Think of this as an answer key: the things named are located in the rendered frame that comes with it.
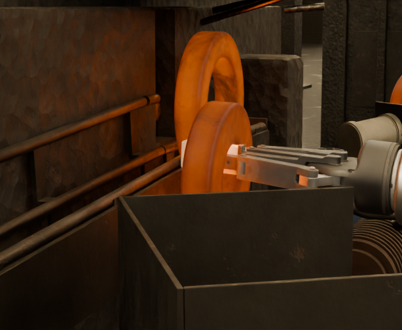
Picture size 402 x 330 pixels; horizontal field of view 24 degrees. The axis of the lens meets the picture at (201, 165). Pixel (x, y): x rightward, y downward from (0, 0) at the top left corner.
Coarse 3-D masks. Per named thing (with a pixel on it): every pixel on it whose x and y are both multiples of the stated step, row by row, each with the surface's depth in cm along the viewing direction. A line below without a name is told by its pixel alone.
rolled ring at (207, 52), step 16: (208, 32) 118; (224, 32) 119; (192, 48) 114; (208, 48) 114; (224, 48) 119; (192, 64) 113; (208, 64) 114; (224, 64) 123; (240, 64) 126; (192, 80) 112; (208, 80) 114; (224, 80) 125; (240, 80) 126; (176, 96) 113; (192, 96) 112; (224, 96) 126; (240, 96) 127; (176, 112) 113; (192, 112) 112; (176, 128) 113
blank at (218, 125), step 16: (208, 112) 100; (224, 112) 100; (240, 112) 104; (192, 128) 99; (208, 128) 98; (224, 128) 99; (240, 128) 105; (192, 144) 98; (208, 144) 97; (224, 144) 100; (192, 160) 97; (208, 160) 97; (224, 160) 100; (192, 176) 97; (208, 176) 97; (224, 176) 107; (192, 192) 97
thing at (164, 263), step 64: (256, 192) 80; (320, 192) 81; (128, 256) 72; (192, 256) 80; (256, 256) 81; (320, 256) 82; (128, 320) 74; (192, 320) 53; (256, 320) 54; (320, 320) 55; (384, 320) 56
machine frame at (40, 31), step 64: (0, 0) 98; (64, 0) 109; (128, 0) 124; (192, 0) 143; (0, 64) 89; (64, 64) 100; (128, 64) 113; (0, 128) 90; (0, 192) 90; (64, 192) 101
